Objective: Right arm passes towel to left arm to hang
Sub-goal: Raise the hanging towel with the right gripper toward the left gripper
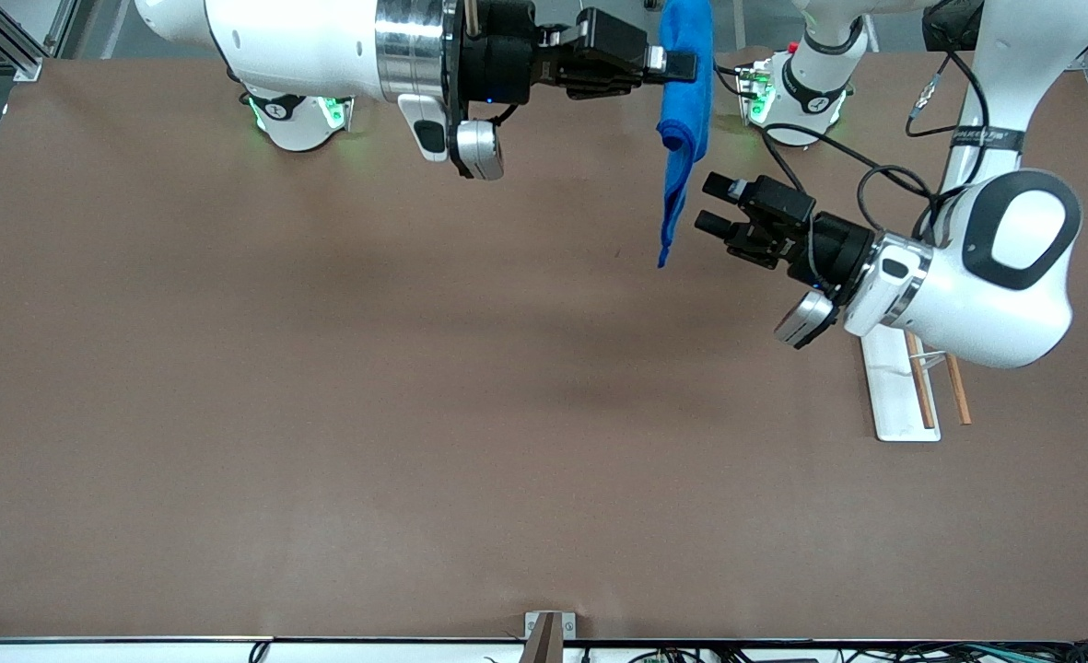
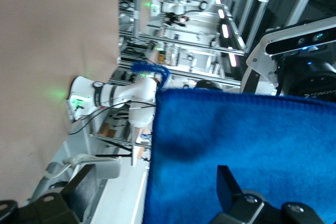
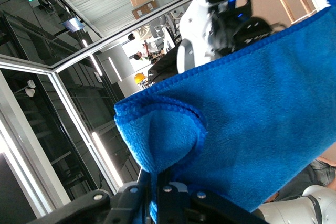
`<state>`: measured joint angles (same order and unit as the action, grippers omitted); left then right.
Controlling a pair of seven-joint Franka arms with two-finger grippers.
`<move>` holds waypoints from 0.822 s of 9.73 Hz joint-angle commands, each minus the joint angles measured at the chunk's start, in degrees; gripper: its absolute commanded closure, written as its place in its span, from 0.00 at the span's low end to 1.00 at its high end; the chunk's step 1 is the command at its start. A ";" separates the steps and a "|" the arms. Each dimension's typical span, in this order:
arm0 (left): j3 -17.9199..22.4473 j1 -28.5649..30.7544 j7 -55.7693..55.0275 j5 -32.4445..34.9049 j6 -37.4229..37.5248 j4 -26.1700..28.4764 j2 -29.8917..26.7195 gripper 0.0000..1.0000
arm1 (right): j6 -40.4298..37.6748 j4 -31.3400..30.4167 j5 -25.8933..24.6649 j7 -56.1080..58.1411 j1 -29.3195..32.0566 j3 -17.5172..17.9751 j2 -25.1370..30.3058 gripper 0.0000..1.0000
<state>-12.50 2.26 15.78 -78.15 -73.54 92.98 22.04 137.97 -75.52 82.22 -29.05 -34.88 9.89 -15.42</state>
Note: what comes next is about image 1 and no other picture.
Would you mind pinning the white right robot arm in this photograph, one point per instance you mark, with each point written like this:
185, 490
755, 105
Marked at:
295, 41

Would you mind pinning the metal mast bracket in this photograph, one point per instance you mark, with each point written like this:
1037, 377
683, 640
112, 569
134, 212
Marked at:
532, 624

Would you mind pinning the metal mast post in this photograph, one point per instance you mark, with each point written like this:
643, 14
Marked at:
544, 645

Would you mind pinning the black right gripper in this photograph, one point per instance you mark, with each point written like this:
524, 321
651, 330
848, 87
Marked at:
499, 66

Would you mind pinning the seated person's dark clothes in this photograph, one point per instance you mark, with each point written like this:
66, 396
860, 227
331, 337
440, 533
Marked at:
953, 23

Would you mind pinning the white towel rack base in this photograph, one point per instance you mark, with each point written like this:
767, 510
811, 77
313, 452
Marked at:
894, 396

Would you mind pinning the blue microfiber towel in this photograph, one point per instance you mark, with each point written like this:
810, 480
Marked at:
686, 120

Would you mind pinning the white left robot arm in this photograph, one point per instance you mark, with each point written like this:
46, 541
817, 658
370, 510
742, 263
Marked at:
976, 295

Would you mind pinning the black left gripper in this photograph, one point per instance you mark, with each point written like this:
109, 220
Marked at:
840, 246

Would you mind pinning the aluminium frame profile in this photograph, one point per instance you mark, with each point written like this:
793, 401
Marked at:
0, 41

